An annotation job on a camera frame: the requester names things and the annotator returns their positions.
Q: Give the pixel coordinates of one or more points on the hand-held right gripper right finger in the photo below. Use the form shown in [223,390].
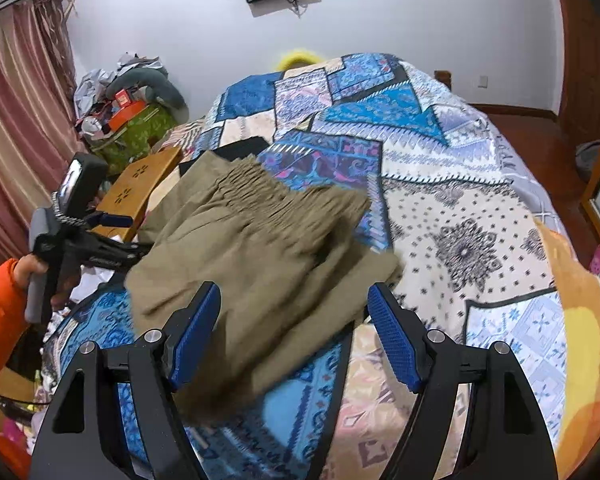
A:
[395,335]

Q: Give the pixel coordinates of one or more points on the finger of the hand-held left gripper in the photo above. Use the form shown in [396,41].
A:
[130,249]
[115,220]

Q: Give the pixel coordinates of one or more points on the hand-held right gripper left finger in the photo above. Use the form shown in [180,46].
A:
[197,330]

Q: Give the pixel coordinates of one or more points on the khaki pants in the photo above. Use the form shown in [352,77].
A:
[280,260]

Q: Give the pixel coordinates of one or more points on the person's left hand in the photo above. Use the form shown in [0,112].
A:
[65,292]

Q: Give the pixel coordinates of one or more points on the bamboo lap table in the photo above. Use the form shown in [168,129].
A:
[140,180]

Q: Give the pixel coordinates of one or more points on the pink striped curtain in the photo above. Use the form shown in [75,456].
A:
[15,135]

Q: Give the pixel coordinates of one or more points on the orange box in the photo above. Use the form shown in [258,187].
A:
[130,112]

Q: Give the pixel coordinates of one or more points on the pile of pale clothes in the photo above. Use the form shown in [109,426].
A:
[92,87]

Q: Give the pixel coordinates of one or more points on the small red box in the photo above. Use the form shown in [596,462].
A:
[123,97]

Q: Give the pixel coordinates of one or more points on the striped bed sheet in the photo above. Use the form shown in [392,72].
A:
[185,132]

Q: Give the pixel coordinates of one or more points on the black garment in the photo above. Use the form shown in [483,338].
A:
[240,149]

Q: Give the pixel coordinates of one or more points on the brown patterned curtain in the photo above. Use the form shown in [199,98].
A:
[52,35]

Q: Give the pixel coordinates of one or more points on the blue patchwork quilt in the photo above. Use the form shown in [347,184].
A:
[455,185]

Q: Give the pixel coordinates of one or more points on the pink slipper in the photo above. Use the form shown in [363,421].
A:
[599,259]

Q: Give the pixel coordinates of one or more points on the wooden bedpost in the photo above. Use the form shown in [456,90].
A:
[443,80]

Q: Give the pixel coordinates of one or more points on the grey basket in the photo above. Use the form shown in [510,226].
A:
[590,160]

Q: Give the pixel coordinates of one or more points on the wooden door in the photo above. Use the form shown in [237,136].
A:
[585,60]

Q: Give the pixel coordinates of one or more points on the white wall socket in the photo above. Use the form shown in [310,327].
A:
[483,81]

